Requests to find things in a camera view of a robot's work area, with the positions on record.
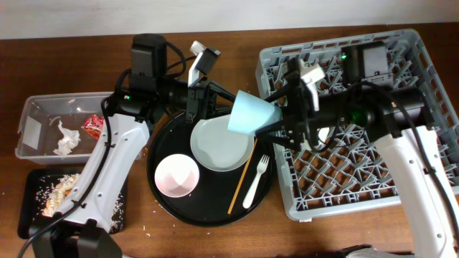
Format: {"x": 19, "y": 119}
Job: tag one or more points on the rice and food scraps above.
{"x": 57, "y": 195}

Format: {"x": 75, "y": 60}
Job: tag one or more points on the wooden chopstick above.
{"x": 237, "y": 190}

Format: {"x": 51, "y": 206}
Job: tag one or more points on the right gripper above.
{"x": 306, "y": 124}

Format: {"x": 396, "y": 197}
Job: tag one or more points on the light blue plate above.
{"x": 217, "y": 148}

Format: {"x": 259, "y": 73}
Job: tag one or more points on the white plastic fork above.
{"x": 261, "y": 168}

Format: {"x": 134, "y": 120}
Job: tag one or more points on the red snack wrapper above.
{"x": 93, "y": 126}

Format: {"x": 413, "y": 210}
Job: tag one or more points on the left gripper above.
{"x": 204, "y": 101}

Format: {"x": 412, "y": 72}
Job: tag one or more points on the blue cup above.
{"x": 250, "y": 113}

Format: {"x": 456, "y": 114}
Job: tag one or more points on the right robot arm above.
{"x": 397, "y": 121}

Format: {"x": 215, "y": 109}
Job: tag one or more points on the pink bowl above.
{"x": 176, "y": 175}

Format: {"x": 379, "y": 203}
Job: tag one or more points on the clear plastic bin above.
{"x": 41, "y": 120}

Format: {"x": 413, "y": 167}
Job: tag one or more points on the white tissue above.
{"x": 70, "y": 140}

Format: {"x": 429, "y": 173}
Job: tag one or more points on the cream white cup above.
{"x": 322, "y": 136}

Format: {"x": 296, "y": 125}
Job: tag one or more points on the round black serving tray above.
{"x": 208, "y": 203}

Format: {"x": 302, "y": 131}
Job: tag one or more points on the grey dishwasher rack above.
{"x": 352, "y": 176}

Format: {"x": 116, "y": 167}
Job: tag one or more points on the black rectangular tray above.
{"x": 27, "y": 209}

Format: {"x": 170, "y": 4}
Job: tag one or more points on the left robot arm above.
{"x": 158, "y": 79}

